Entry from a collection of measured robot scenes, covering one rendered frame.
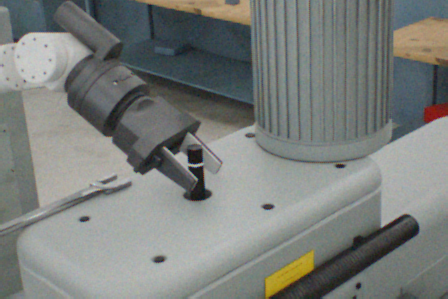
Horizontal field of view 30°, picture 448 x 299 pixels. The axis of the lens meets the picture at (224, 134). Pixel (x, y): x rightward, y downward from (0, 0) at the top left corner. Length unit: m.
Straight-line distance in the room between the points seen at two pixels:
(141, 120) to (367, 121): 0.31
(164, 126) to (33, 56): 0.19
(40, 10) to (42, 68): 7.33
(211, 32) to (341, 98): 6.35
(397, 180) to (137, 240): 0.56
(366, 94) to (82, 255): 0.44
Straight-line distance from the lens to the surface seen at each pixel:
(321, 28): 1.07
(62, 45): 1.09
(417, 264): 1.34
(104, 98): 1.05
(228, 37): 7.29
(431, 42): 5.23
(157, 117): 1.06
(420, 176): 1.41
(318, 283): 1.04
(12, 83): 1.17
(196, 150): 1.03
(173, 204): 1.05
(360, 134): 1.14
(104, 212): 1.05
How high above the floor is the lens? 2.37
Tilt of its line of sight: 23 degrees down
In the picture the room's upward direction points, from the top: 3 degrees counter-clockwise
